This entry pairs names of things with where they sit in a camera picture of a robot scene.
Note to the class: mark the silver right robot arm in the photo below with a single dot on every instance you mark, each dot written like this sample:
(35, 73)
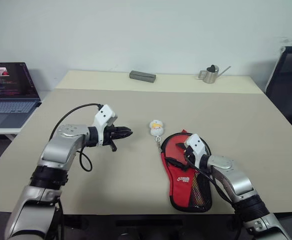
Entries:
(238, 185)

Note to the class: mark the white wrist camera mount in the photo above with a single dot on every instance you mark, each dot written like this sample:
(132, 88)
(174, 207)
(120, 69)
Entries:
(105, 115)
(197, 145)

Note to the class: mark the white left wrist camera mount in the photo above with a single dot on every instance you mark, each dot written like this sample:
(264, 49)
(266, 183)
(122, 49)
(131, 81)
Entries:
(105, 115)

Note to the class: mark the small metal watering can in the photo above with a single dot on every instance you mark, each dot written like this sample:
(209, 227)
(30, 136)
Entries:
(210, 76)

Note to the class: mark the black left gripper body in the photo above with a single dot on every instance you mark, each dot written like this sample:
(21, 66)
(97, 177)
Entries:
(109, 135)

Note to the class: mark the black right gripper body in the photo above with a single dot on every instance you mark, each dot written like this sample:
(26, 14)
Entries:
(189, 155)

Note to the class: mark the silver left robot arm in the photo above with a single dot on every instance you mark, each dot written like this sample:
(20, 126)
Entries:
(58, 147)

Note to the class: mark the red black paddle case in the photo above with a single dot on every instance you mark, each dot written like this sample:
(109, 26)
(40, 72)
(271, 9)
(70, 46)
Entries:
(180, 192)

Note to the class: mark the black table frame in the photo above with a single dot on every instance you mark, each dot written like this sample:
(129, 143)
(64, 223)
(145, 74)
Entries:
(148, 222)

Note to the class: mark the open laptop computer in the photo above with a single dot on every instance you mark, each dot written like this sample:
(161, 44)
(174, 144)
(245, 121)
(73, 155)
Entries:
(8, 82)

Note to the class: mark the black office chair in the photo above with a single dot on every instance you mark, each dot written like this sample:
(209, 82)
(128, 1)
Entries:
(291, 80)

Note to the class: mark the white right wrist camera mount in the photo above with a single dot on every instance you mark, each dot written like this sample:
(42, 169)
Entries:
(197, 145)

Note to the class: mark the grey rectangular box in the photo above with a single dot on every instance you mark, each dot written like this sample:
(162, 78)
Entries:
(142, 76)

